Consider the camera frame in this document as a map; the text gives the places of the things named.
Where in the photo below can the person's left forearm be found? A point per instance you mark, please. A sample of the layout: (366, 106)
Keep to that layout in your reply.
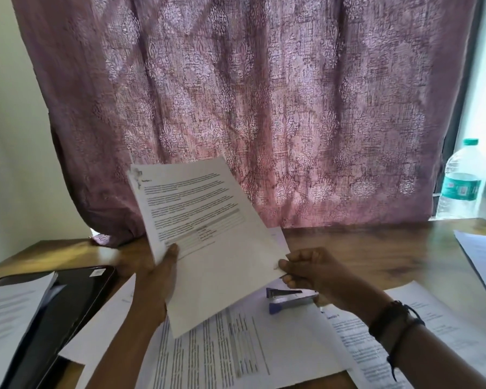
(129, 352)

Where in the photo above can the person's left hand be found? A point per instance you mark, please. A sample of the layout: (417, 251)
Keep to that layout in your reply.
(158, 283)

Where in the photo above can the printed paper with table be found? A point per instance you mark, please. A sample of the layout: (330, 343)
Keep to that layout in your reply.
(235, 352)

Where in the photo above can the clear plastic water bottle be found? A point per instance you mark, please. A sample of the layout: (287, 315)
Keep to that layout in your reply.
(461, 186)

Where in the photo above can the black thread wristband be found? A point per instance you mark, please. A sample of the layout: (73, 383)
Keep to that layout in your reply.
(393, 320)

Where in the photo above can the person's right forearm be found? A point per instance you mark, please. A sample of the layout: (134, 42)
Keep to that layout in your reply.
(437, 356)

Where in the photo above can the person's right thumb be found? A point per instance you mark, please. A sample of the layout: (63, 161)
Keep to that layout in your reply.
(295, 265)

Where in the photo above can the mauve patterned curtain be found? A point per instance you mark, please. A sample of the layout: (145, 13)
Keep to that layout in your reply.
(267, 97)

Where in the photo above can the blank white paper sheet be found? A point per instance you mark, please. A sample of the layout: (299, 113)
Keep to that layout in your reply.
(101, 332)

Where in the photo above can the blue and silver stapler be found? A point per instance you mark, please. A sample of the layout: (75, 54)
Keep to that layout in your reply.
(288, 300)

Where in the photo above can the stack of printed papers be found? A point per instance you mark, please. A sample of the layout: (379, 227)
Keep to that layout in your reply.
(12, 320)

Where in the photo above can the person's left thumb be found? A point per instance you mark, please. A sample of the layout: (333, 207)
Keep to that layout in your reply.
(171, 259)

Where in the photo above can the person's right hand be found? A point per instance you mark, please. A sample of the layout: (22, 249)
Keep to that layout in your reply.
(328, 279)

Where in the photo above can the printed white paper sheet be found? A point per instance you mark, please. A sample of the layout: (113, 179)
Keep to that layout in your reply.
(210, 238)

